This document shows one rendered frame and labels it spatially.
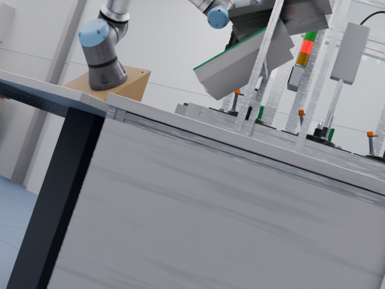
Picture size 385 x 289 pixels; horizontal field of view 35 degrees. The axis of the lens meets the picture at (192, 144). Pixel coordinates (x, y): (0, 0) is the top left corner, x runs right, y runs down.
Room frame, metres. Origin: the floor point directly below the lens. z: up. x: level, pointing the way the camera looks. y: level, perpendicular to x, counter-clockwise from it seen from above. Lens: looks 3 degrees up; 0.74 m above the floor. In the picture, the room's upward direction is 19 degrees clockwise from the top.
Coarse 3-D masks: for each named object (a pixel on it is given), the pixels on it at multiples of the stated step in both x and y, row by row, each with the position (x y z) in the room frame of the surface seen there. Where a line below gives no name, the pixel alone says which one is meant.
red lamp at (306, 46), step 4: (304, 40) 2.34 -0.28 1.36; (308, 40) 2.33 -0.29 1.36; (304, 44) 2.33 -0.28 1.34; (308, 44) 2.33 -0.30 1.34; (312, 44) 2.33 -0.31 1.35; (300, 48) 2.34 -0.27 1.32; (304, 48) 2.33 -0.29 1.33; (308, 48) 2.33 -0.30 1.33; (304, 52) 2.33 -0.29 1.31; (308, 52) 2.33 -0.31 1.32
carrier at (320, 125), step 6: (318, 126) 2.13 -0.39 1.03; (330, 126) 2.08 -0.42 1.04; (288, 132) 2.04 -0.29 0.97; (318, 132) 2.13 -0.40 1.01; (330, 132) 2.11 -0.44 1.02; (306, 138) 2.03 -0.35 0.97; (312, 138) 2.07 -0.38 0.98; (318, 138) 2.07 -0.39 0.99; (330, 138) 2.11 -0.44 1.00; (324, 144) 2.02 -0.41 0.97; (330, 144) 2.08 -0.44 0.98; (342, 150) 2.01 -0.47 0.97
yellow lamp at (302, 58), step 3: (300, 54) 2.33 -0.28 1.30; (303, 54) 2.33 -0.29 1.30; (306, 54) 2.33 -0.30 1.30; (297, 57) 2.34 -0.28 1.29; (300, 57) 2.33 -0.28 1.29; (303, 57) 2.33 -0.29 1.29; (306, 57) 2.33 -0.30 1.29; (297, 60) 2.34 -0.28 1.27; (300, 60) 2.33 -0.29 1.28; (303, 60) 2.33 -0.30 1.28; (306, 60) 2.33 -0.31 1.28; (297, 63) 2.33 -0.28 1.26; (300, 63) 2.33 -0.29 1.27; (303, 63) 2.33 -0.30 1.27; (306, 63) 2.33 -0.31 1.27; (306, 66) 2.33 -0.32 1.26
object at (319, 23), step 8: (320, 16) 1.80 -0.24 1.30; (288, 24) 1.85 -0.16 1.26; (296, 24) 1.85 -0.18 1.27; (304, 24) 1.86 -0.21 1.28; (312, 24) 1.86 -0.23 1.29; (320, 24) 1.87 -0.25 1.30; (240, 32) 1.88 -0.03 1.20; (248, 32) 1.89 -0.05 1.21; (256, 32) 1.89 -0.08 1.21; (288, 32) 1.91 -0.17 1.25; (296, 32) 1.92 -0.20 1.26; (304, 32) 1.93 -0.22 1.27; (240, 40) 1.95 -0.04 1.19
